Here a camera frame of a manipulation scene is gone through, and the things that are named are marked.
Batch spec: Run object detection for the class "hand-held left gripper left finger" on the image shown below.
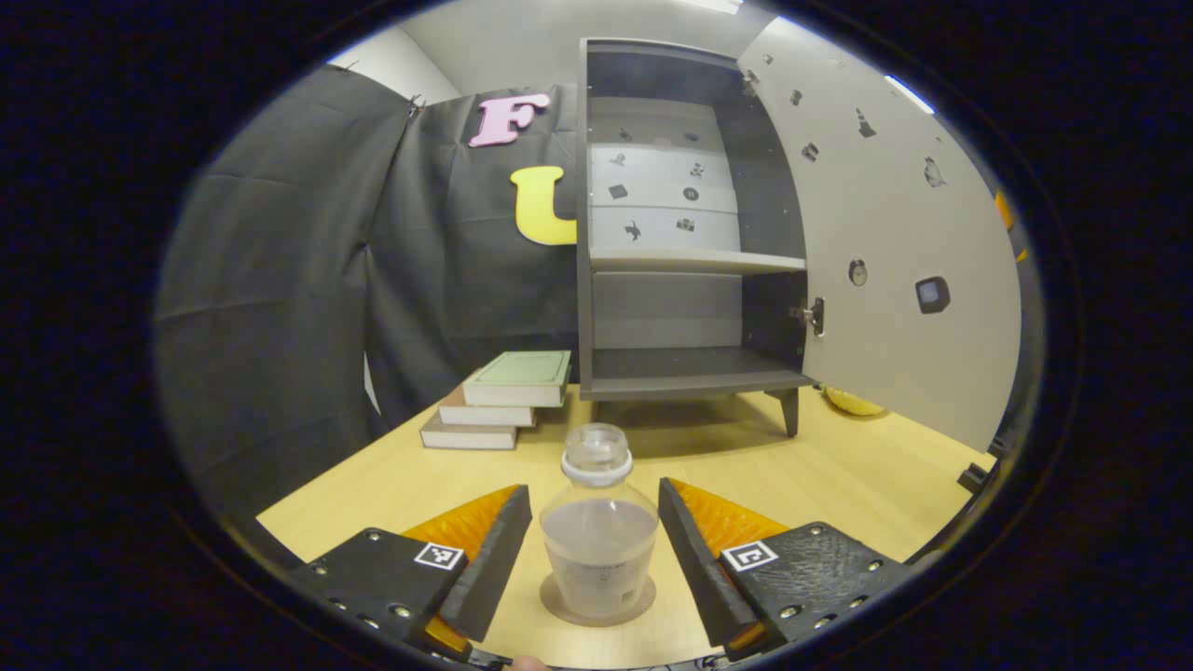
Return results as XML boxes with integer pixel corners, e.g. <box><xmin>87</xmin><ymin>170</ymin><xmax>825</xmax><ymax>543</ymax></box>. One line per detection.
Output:
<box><xmin>284</xmin><ymin>485</ymin><xmax>534</xmax><ymax>658</ymax></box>

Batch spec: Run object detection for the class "round brown coaster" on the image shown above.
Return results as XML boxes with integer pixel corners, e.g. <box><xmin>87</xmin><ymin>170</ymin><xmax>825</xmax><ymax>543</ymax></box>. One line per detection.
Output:
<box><xmin>540</xmin><ymin>570</ymin><xmax>657</xmax><ymax>628</ymax></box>

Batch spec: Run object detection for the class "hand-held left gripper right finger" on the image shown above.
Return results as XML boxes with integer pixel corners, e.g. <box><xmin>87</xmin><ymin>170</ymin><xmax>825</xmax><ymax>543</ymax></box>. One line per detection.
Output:
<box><xmin>658</xmin><ymin>479</ymin><xmax>919</xmax><ymax>664</ymax></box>

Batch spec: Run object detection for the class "brown book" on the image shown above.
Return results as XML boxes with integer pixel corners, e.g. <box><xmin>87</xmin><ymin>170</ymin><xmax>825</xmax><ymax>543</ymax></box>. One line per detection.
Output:
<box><xmin>438</xmin><ymin>382</ymin><xmax>539</xmax><ymax>428</ymax></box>

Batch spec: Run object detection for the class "green book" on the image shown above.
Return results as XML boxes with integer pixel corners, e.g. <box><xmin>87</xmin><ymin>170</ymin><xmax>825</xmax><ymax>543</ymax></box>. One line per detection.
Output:
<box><xmin>462</xmin><ymin>350</ymin><xmax>572</xmax><ymax>408</ymax></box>

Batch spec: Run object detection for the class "small black bracket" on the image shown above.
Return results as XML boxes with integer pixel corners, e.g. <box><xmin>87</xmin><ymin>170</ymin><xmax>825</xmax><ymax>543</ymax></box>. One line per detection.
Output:
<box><xmin>957</xmin><ymin>436</ymin><xmax>1013</xmax><ymax>495</ymax></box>

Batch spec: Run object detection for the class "yellow plush toy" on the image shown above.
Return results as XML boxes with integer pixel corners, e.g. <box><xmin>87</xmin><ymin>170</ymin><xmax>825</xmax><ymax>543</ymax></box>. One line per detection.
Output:
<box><xmin>824</xmin><ymin>385</ymin><xmax>888</xmax><ymax>418</ymax></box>

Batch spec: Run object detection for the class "black backdrop cloth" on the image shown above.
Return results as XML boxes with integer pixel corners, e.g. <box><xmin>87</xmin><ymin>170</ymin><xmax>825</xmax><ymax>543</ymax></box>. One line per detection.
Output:
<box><xmin>154</xmin><ymin>63</ymin><xmax>588</xmax><ymax>537</ymax></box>

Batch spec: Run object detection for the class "clear plastic bottle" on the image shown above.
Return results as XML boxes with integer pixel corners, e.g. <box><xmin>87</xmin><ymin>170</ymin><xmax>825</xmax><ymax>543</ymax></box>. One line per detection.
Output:
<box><xmin>540</xmin><ymin>423</ymin><xmax>661</xmax><ymax>623</ymax></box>

